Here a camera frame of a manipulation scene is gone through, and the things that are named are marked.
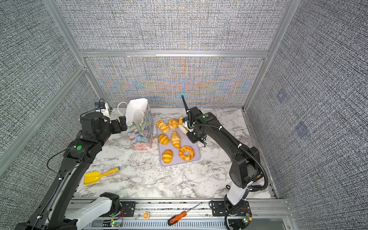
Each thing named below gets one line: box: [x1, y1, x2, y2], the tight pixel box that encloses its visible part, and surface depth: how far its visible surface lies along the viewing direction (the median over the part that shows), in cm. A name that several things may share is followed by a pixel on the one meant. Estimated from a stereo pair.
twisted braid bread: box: [156, 119, 170, 134], surface depth 105 cm
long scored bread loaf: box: [170, 130, 181, 150], surface depth 99 cm
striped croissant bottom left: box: [161, 149, 174, 164], surface depth 91 cm
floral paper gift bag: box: [125, 98, 154, 151], surface depth 90 cm
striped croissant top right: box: [178, 115, 184, 126], surface depth 92 cm
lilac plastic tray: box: [157, 127, 201, 167], surface depth 96 cm
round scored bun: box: [167, 118, 179, 130], surface depth 106 cm
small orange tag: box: [142, 212, 150, 220], surface depth 73 cm
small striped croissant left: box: [158, 133, 170, 146], surface depth 99 cm
